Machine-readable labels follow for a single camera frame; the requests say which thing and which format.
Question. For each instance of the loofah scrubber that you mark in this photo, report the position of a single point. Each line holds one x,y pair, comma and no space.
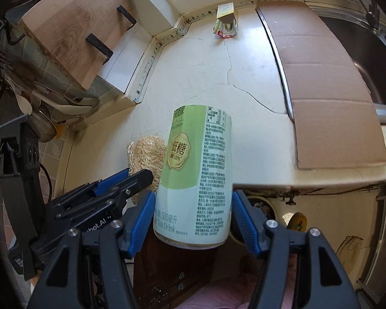
148,154

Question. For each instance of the black cutting board foot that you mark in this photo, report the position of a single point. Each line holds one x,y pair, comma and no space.
127,14
99,46

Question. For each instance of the stainless steel sink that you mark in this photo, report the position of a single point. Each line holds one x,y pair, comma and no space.
373,67

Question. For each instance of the wooden cutting board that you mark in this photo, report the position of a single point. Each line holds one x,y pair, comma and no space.
70,32

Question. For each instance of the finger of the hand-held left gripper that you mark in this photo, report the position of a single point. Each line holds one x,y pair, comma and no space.
111,180
135,183

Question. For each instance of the metal ladle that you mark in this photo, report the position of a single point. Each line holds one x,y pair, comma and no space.
46,128

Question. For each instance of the brown cardboard sheet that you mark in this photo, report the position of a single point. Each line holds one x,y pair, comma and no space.
321,80

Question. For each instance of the green and white carton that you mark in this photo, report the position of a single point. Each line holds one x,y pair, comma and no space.
225,30

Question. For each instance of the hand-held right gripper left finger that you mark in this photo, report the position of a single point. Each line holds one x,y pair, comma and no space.
141,223

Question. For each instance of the yellow round object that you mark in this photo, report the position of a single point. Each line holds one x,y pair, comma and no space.
297,220

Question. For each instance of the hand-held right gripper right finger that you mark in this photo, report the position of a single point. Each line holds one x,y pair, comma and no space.
246,222

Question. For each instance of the cactus print sealing tape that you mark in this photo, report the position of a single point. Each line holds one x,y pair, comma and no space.
199,14

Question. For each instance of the white spatula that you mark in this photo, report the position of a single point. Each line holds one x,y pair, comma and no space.
70,106

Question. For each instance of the white rice spoon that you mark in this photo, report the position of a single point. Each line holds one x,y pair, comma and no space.
24,103

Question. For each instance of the green label milk tea bottle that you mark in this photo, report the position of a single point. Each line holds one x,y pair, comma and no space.
193,173

